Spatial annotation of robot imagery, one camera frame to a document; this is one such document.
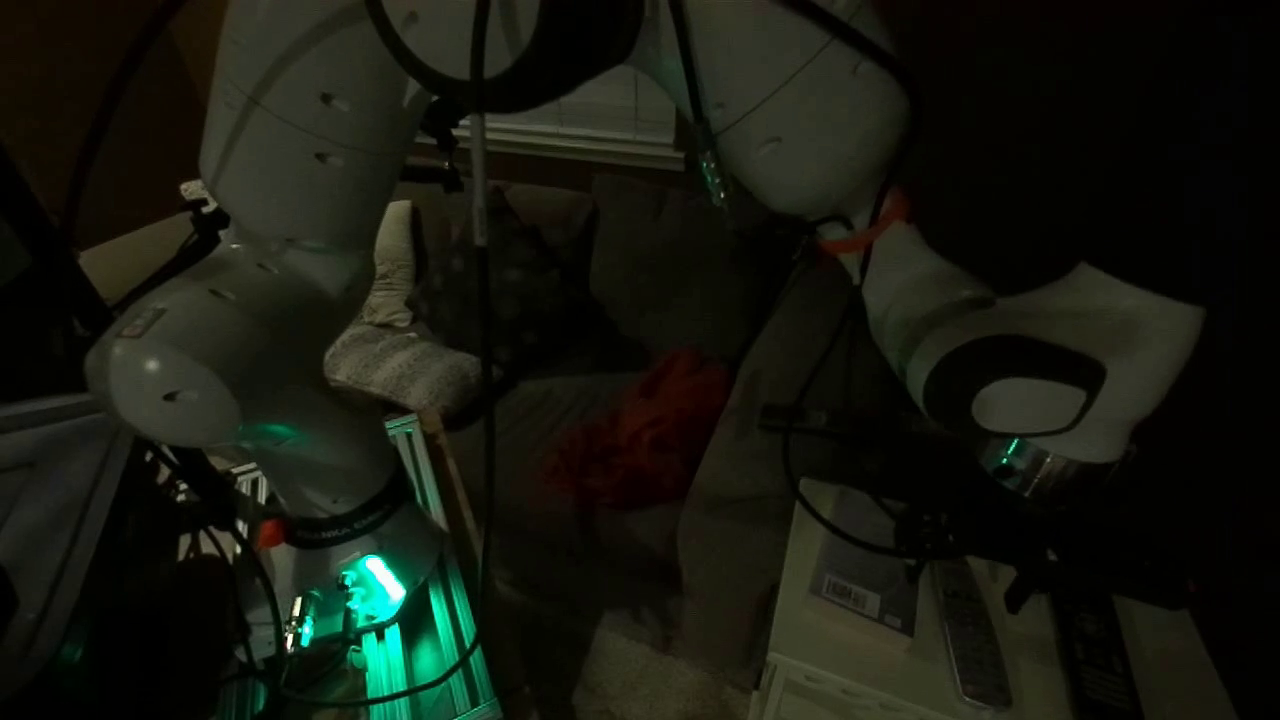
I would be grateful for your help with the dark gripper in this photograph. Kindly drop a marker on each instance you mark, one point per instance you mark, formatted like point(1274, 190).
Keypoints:
point(957, 511)

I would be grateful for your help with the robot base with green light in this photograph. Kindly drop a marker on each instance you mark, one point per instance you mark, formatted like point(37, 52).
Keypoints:
point(381, 630)

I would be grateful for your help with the black remote control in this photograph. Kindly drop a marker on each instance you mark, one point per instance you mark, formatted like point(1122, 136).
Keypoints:
point(1093, 659)

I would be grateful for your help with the grey sofa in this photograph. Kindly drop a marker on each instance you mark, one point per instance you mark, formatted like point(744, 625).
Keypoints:
point(702, 571)

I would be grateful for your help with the grey booklet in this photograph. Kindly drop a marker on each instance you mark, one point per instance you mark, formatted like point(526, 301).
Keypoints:
point(856, 571)

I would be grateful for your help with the white side table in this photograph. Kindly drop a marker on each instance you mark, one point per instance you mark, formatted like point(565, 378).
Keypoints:
point(868, 638)

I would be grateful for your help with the red cloth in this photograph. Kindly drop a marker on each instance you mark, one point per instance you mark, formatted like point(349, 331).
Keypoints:
point(648, 441)

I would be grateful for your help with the dark patterned cushion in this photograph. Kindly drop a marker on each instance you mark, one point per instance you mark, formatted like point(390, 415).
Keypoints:
point(531, 301)

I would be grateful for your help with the white window sill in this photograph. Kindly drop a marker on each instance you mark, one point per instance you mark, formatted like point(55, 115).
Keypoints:
point(619, 117)

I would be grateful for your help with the white patterned cushion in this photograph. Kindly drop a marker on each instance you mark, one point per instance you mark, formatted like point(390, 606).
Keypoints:
point(386, 351)

